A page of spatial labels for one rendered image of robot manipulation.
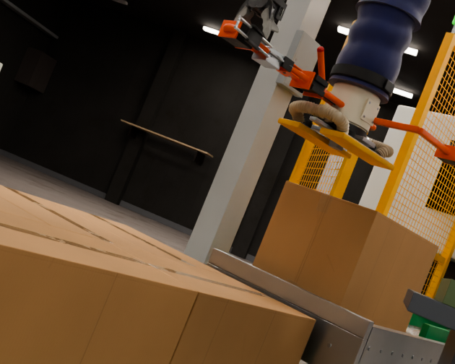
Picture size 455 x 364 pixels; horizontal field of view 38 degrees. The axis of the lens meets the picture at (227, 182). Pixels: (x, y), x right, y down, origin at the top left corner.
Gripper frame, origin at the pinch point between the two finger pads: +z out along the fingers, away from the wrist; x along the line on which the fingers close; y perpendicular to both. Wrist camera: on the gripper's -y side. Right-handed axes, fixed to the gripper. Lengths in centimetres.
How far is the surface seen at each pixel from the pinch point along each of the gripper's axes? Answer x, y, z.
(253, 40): -4.6, -0.6, 1.2
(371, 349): -33, 71, 71
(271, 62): -1.6, 12.0, 2.3
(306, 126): 6.1, 46.3, 11.2
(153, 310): -25, -16, 76
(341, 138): -12.1, 42.7, 13.0
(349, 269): -16, 69, 51
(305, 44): 95, 124, -48
